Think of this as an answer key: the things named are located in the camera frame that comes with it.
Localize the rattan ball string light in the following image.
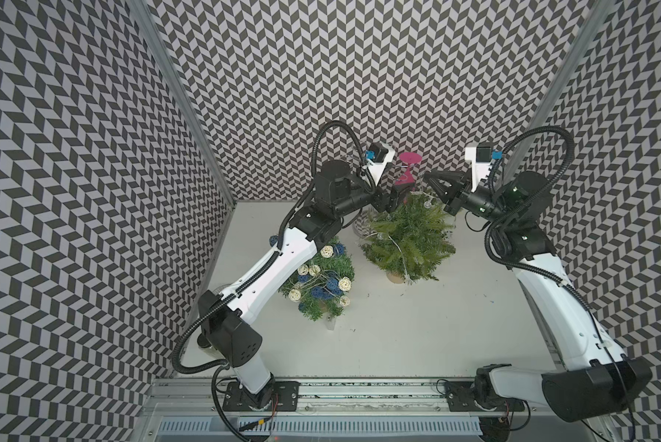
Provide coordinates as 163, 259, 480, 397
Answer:
268, 235, 354, 311

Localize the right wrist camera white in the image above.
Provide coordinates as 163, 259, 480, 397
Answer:
465, 142, 503, 192

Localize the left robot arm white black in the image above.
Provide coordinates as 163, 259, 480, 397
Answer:
171, 121, 402, 409

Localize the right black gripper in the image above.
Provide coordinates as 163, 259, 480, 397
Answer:
422, 168, 514, 225

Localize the light green fern tree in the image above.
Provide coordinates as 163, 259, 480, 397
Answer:
360, 192, 457, 284

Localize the clear battery box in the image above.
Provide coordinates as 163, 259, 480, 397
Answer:
324, 315, 337, 332

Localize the glass spice jar black lid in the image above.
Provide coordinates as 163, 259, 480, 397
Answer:
196, 331, 216, 352

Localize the pink hourglass ornament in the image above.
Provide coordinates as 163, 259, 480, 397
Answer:
394, 152, 422, 187

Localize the chrome jewelry stand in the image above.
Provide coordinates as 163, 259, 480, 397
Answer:
352, 206, 378, 239

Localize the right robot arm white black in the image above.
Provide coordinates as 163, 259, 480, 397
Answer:
424, 126, 653, 423

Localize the dark green christmas tree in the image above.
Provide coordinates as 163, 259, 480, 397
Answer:
277, 236, 356, 322

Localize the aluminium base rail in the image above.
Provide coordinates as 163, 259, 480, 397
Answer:
130, 378, 618, 441

